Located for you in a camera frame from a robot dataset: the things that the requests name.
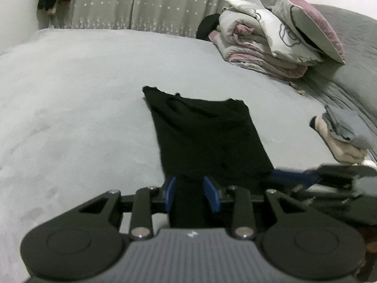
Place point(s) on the white flower-print pillow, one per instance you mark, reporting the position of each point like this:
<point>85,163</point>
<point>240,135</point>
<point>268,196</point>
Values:
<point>279,35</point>

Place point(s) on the folded cream garment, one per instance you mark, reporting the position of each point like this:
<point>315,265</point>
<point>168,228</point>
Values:
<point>338,150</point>

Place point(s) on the black t-shirt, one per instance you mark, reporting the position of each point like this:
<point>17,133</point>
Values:
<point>206,138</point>

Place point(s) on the grey bed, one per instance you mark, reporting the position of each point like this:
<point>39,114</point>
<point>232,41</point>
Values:
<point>73,109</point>

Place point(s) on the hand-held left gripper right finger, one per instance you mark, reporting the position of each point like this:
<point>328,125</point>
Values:
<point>212,194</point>

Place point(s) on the grey quilted bedspread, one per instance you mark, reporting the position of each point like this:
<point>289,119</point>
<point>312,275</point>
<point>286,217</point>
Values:
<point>353,64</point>

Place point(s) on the folded grey sweater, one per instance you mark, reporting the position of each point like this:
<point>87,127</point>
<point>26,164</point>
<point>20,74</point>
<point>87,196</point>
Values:
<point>350,126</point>

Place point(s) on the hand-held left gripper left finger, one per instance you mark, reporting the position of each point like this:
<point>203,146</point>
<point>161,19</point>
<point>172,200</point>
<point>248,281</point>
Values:
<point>171,194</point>

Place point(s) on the grey star-patterned curtain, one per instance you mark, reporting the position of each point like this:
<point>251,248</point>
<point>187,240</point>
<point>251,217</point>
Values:
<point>182,6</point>
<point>103,3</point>

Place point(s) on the pink grey pillow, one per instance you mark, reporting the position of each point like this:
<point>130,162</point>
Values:
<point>309,20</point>

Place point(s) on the black cloth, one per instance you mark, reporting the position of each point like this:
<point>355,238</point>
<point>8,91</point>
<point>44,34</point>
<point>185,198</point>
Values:
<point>206,26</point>

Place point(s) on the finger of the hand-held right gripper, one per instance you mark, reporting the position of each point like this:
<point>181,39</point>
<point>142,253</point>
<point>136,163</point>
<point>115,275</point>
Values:
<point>294,176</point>

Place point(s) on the folded grey pink quilt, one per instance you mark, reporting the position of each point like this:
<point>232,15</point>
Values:
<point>250,50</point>

